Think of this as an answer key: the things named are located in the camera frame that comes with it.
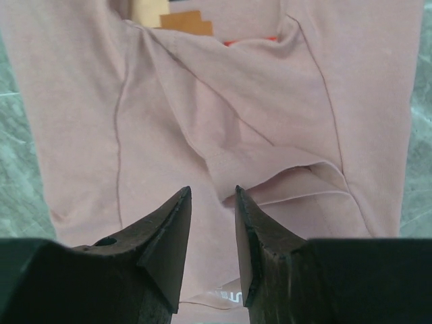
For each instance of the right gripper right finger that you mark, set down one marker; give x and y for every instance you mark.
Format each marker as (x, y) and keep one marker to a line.
(286, 279)

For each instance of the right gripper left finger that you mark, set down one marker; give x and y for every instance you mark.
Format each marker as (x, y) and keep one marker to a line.
(132, 276)

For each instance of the pink t shirt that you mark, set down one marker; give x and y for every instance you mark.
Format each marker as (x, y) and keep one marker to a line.
(305, 104)

